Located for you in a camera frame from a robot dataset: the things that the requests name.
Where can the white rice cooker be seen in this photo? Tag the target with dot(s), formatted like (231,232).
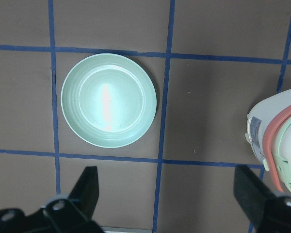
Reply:
(269,134)

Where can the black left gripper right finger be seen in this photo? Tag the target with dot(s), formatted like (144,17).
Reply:
(268,212)

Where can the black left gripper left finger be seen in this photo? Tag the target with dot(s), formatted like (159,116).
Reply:
(72,214)

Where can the near pale green plate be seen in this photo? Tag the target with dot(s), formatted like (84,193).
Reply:
(108,100)

